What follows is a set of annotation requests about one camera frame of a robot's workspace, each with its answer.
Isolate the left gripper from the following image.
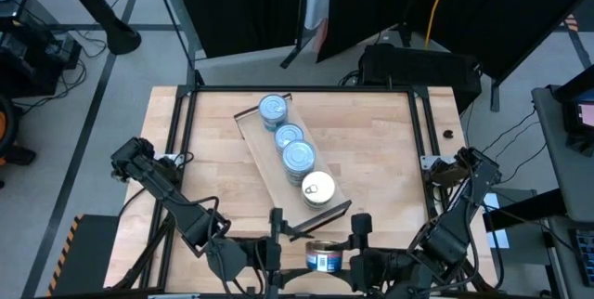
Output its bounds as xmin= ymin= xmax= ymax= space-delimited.
xmin=241 ymin=207 xmax=325 ymax=299

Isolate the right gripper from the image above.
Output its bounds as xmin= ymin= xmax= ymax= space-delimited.
xmin=323 ymin=213 xmax=419 ymax=298

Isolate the can with white lid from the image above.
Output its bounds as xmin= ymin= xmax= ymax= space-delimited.
xmin=304 ymin=240 xmax=345 ymax=274

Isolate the blue and red tin can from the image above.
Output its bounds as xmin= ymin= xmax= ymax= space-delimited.
xmin=303 ymin=196 xmax=336 ymax=213

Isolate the gold Wild Planet can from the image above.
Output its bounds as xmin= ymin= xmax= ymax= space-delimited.
xmin=301 ymin=170 xmax=337 ymax=203

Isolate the green-label silver tuna can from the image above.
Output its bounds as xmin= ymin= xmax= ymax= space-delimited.
xmin=286 ymin=171 xmax=316 ymax=188
xmin=281 ymin=139 xmax=317 ymax=176

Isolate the red-label silver seafood can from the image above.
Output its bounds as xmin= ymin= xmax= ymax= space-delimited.
xmin=273 ymin=123 xmax=305 ymax=156

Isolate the silver-lid seafood can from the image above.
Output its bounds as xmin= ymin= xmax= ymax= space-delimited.
xmin=257 ymin=93 xmax=290 ymax=124
xmin=262 ymin=120 xmax=289 ymax=134

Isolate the black floor beam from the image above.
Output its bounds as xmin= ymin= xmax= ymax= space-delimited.
xmin=482 ymin=188 xmax=567 ymax=233

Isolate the black equipment case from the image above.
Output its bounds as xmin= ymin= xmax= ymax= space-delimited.
xmin=359 ymin=43 xmax=484 ymax=114

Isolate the hazard-striped black mat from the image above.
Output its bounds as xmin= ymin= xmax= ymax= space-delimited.
xmin=45 ymin=214 xmax=121 ymax=298

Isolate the grey desk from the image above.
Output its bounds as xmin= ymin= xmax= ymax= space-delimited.
xmin=531 ymin=84 xmax=594 ymax=299

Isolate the black keyboard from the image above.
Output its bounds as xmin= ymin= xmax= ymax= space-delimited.
xmin=569 ymin=227 xmax=594 ymax=289

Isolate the black monitor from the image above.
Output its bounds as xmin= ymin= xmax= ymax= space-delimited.
xmin=554 ymin=64 xmax=594 ymax=156

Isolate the black pole stand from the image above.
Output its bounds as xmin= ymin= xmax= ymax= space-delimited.
xmin=49 ymin=0 xmax=143 ymax=57

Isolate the orange and black machine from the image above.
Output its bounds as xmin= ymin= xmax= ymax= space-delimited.
xmin=0 ymin=94 xmax=38 ymax=168

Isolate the black equipment rack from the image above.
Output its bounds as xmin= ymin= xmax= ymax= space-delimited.
xmin=0 ymin=0 xmax=84 ymax=98

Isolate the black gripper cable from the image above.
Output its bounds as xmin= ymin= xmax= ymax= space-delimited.
xmin=178 ymin=194 xmax=270 ymax=299

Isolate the wooden shelf with black frame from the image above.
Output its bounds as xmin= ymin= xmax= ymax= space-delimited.
xmin=233 ymin=93 xmax=355 ymax=243

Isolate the grey metal post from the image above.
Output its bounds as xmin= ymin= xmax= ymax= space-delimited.
xmin=148 ymin=0 xmax=206 ymax=87

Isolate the yellow cable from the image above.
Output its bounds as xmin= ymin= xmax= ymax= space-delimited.
xmin=423 ymin=0 xmax=455 ymax=50

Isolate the black floor cable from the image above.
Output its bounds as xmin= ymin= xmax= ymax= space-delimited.
xmin=13 ymin=33 xmax=110 ymax=114

